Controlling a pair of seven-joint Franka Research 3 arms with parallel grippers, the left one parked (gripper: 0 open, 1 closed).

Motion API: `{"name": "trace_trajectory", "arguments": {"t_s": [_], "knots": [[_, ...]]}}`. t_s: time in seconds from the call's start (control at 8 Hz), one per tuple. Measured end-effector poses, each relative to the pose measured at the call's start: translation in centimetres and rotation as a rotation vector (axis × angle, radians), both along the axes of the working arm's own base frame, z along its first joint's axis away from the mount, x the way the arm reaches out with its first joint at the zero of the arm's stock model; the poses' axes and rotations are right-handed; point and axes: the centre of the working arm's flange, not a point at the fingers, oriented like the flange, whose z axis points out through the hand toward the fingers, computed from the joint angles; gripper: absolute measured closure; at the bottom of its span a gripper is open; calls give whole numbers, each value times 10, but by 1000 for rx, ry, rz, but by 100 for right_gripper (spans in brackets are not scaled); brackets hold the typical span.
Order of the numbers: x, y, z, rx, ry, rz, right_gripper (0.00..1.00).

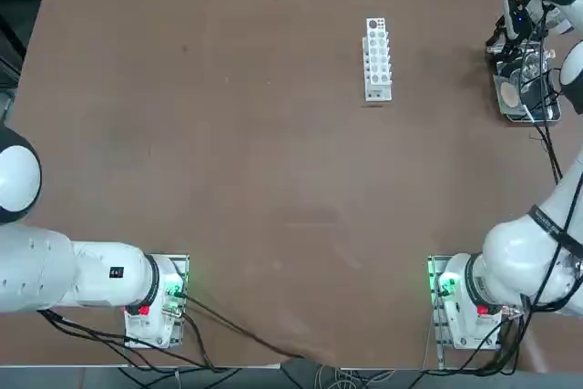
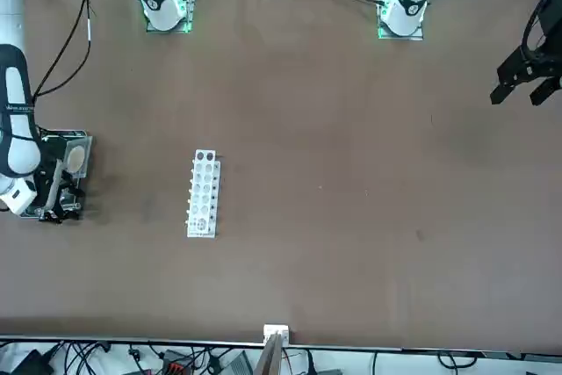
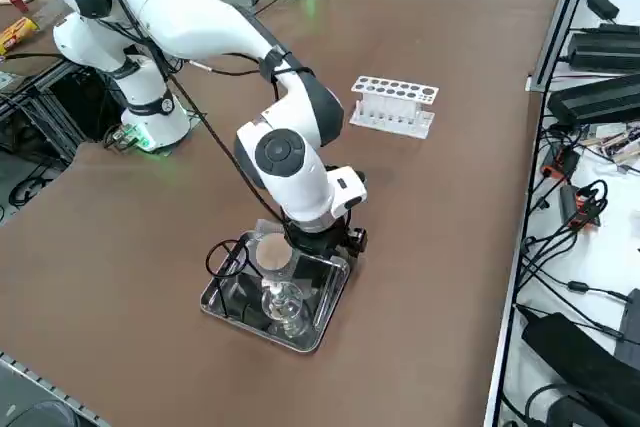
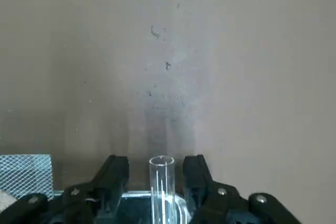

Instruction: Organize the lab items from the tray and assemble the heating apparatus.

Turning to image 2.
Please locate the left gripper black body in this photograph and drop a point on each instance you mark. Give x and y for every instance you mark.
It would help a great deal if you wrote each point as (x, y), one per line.
(552, 15)

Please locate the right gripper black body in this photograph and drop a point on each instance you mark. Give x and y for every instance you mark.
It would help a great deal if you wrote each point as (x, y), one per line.
(41, 186)

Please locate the glass test tube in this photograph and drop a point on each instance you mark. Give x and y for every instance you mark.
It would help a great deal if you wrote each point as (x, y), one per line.
(74, 206)

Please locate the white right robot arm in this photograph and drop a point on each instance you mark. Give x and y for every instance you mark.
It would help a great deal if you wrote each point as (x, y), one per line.
(13, 151)

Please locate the stainless steel tray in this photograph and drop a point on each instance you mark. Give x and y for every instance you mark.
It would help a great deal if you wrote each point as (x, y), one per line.
(50, 146)

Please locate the white test tube rack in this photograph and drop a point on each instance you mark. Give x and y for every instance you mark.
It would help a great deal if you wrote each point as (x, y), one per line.
(202, 175)

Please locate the large black adapter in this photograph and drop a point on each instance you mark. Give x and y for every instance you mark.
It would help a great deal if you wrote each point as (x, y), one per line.
(30, 364)

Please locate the black orange connector box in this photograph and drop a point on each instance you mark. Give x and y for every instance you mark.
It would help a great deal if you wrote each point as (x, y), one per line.
(175, 364)

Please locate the dark ribbed power supply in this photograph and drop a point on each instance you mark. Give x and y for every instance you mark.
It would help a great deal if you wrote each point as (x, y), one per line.
(239, 366)

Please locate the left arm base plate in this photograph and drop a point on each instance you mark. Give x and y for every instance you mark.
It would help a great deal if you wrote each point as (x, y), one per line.
(417, 37)

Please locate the table edge rail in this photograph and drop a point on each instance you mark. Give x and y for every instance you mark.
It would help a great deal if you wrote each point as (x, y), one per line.
(131, 341)

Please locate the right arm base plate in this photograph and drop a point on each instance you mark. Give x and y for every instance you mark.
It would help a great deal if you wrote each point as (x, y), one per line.
(151, 31)

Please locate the white table edge bracket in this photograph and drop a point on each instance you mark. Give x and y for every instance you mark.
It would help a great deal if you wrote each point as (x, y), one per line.
(270, 329)

